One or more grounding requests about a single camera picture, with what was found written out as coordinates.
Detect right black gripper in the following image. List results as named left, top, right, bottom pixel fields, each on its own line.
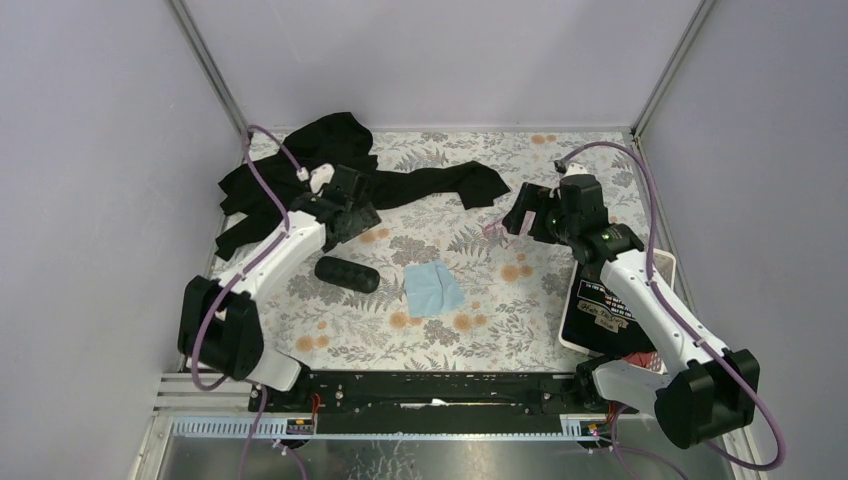
left=500, top=182, right=578, bottom=247

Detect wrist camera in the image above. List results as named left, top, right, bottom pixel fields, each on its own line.
left=296, top=163, right=335, bottom=195
left=554, top=158, right=592, bottom=180

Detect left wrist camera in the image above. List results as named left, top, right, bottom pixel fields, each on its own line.
left=296, top=163, right=335, bottom=195

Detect black cloth garment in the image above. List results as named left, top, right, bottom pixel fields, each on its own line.
left=213, top=111, right=512, bottom=262

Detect grey slotted cable duct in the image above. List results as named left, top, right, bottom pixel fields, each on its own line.
left=170, top=415, right=621, bottom=441

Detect floral patterned table mat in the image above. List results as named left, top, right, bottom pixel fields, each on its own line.
left=259, top=131, right=649, bottom=372

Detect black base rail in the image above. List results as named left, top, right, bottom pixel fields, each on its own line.
left=248, top=370, right=611, bottom=425

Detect pink transparent sunglasses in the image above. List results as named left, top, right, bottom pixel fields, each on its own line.
left=481, top=217, right=521, bottom=248

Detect black glasses case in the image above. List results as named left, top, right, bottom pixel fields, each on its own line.
left=314, top=256, right=381, bottom=294

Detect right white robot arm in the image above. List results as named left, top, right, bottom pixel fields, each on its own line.
left=502, top=174, right=760, bottom=449

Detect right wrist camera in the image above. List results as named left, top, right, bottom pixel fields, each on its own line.
left=554, top=158, right=592, bottom=180

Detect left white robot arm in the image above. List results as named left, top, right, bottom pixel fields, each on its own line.
left=177, top=164, right=381, bottom=411

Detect light blue cleaning cloth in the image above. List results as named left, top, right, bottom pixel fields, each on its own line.
left=404, top=260, right=465, bottom=318

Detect white plastic basket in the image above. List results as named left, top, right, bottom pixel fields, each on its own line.
left=559, top=265, right=665, bottom=373

